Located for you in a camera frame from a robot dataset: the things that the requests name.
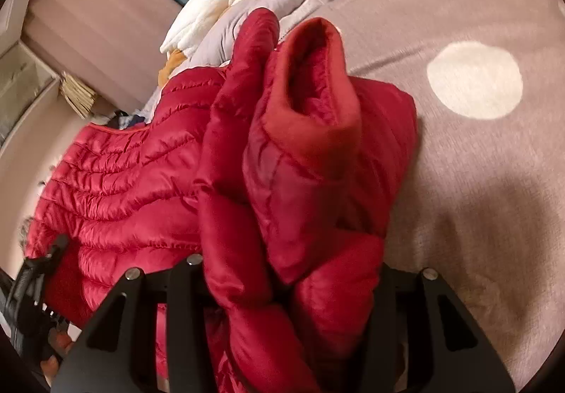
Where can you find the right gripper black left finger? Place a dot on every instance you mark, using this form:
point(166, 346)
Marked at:
point(116, 351)

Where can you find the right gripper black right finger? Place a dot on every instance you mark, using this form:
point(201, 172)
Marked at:
point(419, 327)

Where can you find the red down jacket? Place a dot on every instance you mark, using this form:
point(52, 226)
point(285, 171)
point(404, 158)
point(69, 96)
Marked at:
point(280, 169)

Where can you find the person's left hand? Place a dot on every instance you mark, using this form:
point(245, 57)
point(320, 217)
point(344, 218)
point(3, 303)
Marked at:
point(61, 343)

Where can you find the black garment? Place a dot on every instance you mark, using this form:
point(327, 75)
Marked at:
point(119, 121)

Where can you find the yellow tassel hanging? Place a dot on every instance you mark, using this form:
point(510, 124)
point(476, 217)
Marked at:
point(80, 97)

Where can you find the pink curtain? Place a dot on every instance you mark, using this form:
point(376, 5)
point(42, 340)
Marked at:
point(112, 45)

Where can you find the polka dot bed sheet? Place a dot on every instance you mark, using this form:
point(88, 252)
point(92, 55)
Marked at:
point(484, 201)

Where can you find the white wall shelf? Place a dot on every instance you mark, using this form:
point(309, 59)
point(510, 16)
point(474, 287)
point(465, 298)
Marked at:
point(24, 77)

